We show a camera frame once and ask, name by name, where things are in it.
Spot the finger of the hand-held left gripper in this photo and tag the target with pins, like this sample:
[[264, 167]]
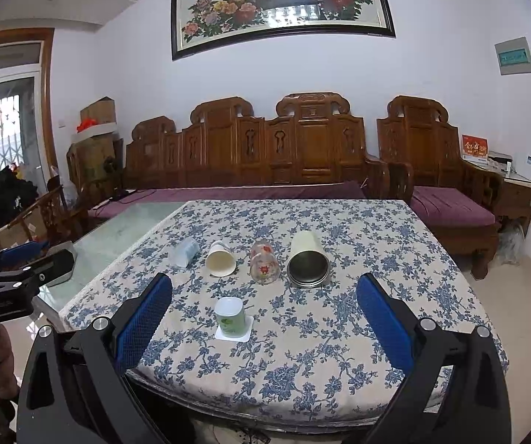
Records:
[[22, 252], [57, 263]]

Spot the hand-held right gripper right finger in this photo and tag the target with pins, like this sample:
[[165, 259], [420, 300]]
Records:
[[383, 323]]

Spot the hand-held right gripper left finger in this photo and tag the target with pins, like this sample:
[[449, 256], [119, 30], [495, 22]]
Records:
[[145, 323]]

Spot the clear plastic cup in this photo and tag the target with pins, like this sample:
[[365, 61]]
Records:
[[186, 252]]

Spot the white green-label yogurt cup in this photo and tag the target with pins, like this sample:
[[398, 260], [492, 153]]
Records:
[[229, 318]]

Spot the white paper cup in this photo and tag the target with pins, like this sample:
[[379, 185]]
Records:
[[220, 260]]

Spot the cream steel tumbler cup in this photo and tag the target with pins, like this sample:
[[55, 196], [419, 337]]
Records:
[[307, 259]]

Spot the red flower glass cup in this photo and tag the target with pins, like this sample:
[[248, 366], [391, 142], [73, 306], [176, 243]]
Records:
[[264, 263]]

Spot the wooden side chair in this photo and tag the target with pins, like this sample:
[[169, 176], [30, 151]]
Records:
[[48, 212]]

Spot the pile of black clothes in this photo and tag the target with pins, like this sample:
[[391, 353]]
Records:
[[8, 194]]

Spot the blue floral tablecloth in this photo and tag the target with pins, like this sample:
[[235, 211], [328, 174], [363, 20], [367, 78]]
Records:
[[339, 240]]

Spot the large cardboard box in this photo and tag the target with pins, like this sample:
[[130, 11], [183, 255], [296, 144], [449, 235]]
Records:
[[92, 159]]

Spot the black standing fan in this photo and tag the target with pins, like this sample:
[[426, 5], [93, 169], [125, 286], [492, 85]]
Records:
[[110, 166]]

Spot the purple armchair cushion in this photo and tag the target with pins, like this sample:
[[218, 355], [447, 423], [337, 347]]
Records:
[[450, 208]]

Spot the clear plastic bag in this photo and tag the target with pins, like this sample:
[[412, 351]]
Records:
[[511, 243]]

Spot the wooden framed window door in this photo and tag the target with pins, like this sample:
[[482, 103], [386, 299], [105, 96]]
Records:
[[45, 101]]

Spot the small cardboard box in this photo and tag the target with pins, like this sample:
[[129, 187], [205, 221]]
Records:
[[99, 111]]

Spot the purple sofa cushion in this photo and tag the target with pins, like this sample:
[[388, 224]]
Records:
[[247, 193]]

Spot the carved wooden armchair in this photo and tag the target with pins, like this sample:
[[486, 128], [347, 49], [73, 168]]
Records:
[[420, 148]]

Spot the wooden side table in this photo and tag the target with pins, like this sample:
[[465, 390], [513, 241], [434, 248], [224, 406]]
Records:
[[515, 199]]

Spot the carved wooden sofa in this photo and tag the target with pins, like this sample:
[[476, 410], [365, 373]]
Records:
[[312, 148]]

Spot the red gift box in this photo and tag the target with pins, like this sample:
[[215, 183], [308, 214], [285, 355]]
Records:
[[474, 148]]

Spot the white box device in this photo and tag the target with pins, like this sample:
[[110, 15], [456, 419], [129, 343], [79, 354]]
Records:
[[530, 167]]

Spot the framed peacock flower painting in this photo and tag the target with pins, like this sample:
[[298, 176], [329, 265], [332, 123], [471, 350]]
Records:
[[270, 9]]

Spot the grey wall fuse box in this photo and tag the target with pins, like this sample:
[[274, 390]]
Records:
[[515, 57]]

